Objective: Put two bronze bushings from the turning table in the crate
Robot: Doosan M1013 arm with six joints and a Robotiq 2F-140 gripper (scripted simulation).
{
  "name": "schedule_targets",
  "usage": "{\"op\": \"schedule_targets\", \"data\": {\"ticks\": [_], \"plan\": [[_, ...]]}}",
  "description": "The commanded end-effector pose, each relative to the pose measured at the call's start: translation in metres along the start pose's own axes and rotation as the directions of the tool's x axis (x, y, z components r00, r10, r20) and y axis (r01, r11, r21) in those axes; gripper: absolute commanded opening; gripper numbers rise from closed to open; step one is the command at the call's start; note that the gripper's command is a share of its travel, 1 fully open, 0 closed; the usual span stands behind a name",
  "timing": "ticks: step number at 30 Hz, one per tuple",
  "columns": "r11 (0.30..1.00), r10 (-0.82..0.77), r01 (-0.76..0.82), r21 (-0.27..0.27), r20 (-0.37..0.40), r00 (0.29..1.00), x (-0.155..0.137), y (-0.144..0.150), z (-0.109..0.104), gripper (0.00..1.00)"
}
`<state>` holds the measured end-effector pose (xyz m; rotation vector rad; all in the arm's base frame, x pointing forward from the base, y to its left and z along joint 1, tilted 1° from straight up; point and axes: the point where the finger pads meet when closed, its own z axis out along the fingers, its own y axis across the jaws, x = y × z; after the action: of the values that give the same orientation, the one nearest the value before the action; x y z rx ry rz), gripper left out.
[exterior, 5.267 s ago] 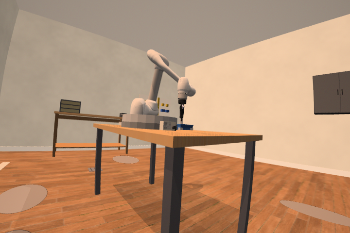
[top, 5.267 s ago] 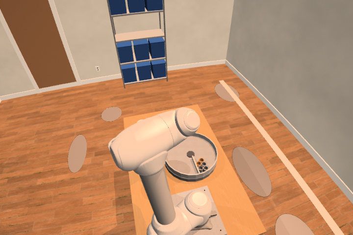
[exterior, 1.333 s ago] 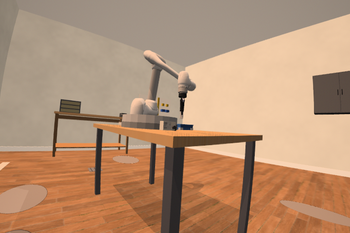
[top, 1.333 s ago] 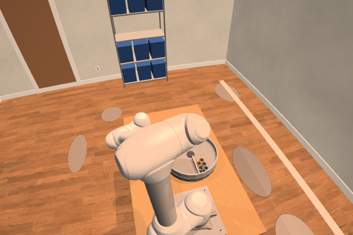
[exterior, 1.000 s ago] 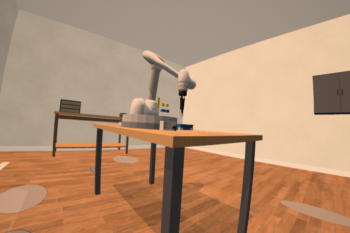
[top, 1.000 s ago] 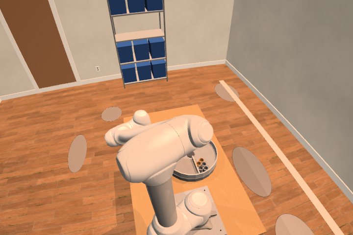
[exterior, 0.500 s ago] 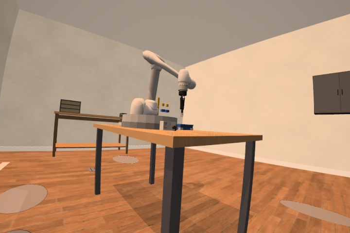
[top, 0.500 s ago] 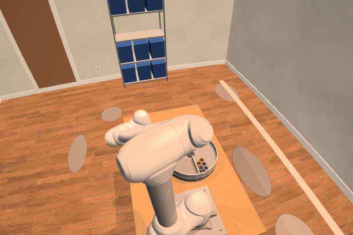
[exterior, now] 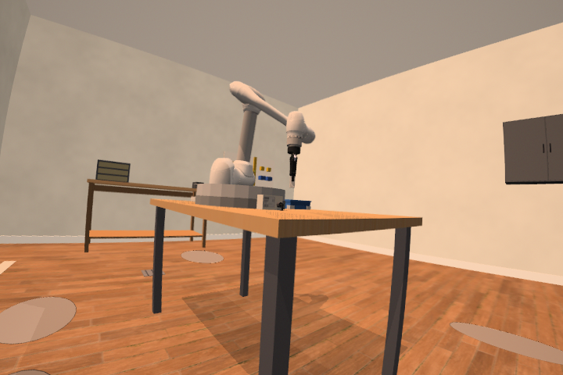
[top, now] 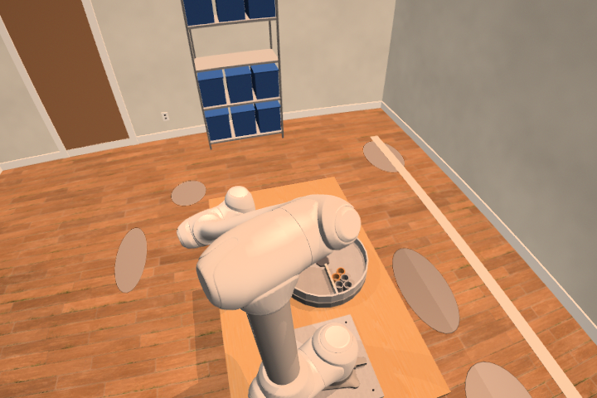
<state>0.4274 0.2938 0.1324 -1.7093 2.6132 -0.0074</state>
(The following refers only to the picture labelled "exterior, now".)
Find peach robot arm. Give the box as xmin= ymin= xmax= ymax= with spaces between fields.
xmin=210 ymin=81 xmax=315 ymax=186

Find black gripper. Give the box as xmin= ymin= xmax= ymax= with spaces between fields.
xmin=288 ymin=146 xmax=300 ymax=188

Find blue shallow tray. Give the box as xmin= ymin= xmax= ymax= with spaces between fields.
xmin=285 ymin=199 xmax=311 ymax=210

